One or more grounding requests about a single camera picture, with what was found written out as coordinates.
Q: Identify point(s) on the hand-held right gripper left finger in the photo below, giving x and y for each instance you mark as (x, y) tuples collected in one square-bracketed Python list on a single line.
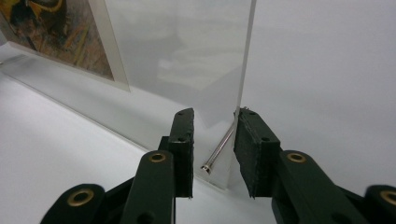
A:
[(182, 155)]

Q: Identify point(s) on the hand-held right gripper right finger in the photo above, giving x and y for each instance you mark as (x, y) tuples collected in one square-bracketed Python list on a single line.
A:
[(258, 155)]

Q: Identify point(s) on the clear acrylic photo frame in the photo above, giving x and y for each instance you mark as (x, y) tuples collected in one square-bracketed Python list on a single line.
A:
[(186, 62)]

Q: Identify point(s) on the landscape photo card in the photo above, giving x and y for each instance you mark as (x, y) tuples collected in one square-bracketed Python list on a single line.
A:
[(62, 34)]

